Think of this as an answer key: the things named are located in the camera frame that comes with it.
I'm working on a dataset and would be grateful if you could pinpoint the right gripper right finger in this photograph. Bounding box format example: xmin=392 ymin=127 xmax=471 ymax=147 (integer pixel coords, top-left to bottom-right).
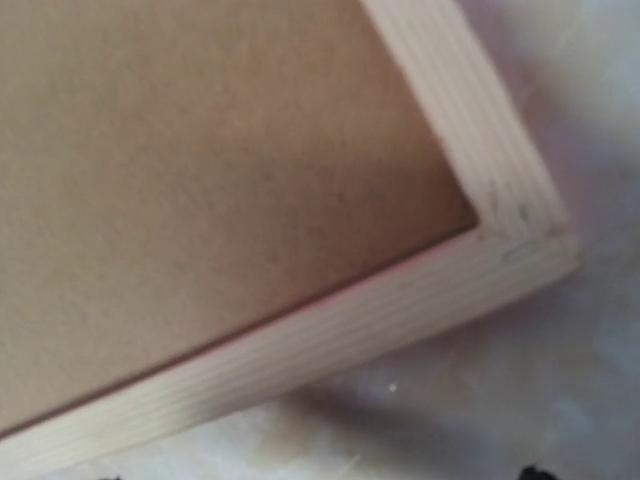
xmin=517 ymin=465 xmax=559 ymax=480

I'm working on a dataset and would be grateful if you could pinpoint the wooden picture frame pink edge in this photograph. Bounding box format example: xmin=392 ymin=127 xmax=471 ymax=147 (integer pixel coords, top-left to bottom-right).
xmin=1 ymin=1 xmax=579 ymax=479

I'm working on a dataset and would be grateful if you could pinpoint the brown cardboard backing board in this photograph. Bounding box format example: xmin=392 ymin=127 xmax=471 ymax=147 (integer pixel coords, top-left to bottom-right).
xmin=1 ymin=1 xmax=476 ymax=430

